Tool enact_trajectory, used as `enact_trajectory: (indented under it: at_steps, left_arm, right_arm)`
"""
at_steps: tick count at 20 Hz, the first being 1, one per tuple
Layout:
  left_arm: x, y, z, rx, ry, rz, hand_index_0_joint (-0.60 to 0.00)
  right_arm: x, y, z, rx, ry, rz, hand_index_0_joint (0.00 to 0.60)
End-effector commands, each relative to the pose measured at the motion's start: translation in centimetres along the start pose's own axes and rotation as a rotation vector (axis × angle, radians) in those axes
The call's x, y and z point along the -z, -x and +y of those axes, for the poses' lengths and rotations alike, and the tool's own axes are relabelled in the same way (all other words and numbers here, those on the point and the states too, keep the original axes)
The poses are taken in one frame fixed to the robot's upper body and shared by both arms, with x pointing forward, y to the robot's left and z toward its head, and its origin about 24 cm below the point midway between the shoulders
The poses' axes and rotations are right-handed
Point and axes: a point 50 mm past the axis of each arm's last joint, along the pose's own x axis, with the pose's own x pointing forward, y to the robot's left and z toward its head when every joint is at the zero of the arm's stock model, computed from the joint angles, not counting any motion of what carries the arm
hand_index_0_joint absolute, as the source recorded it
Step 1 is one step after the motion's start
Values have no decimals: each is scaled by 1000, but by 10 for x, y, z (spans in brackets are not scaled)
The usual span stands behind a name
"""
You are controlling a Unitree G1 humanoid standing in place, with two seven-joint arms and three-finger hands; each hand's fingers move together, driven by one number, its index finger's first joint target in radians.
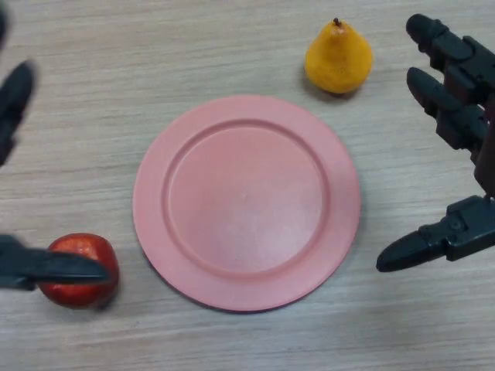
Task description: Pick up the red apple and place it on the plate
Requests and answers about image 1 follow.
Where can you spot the yellow pear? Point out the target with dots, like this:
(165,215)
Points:
(339,60)

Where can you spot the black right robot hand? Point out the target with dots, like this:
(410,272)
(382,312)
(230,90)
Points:
(460,116)

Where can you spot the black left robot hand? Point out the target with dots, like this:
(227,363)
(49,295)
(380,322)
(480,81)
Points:
(15,266)

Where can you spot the pink round plate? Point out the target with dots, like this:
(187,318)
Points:
(246,203)

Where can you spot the red apple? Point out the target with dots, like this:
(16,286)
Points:
(83,266)

